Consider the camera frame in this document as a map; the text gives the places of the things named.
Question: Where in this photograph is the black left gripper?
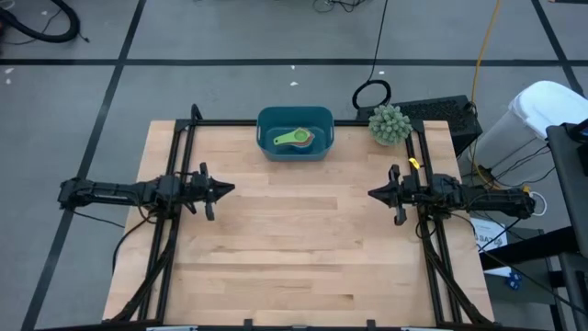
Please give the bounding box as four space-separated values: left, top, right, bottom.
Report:
186 161 236 222

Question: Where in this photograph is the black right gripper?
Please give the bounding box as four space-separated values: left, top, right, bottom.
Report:
367 164 428 226

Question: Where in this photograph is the green measuring cup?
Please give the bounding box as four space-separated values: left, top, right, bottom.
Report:
273 128 312 147

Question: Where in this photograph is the cyan measuring cup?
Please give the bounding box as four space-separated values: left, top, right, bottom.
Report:
287 137 316 153

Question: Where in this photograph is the teal plastic basket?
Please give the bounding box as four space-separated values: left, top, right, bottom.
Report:
255 106 335 162

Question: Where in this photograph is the green succulent in white pot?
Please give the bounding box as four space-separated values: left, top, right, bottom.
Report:
367 104 413 147

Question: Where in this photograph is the white paper label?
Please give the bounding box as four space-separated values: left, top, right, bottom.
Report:
470 217 514 279

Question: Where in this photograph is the white trash bin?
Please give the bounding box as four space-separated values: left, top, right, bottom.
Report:
468 80 588 185

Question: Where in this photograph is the black side cart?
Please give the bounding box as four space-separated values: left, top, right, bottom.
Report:
477 119 588 331

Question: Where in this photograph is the black aluminium table frame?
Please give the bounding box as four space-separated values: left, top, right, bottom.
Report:
107 103 495 331

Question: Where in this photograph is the black hanging cable with loop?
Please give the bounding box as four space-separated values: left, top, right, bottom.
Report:
351 0 392 111

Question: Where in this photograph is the white cable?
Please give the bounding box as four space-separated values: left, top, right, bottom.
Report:
527 190 548 217

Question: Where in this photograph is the yellow hanging cable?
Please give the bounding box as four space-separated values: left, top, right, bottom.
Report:
469 0 503 185

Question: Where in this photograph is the black cable bundle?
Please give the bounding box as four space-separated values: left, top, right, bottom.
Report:
312 0 371 14

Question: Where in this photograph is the thick black hose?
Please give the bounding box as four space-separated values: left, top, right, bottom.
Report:
0 0 80 45

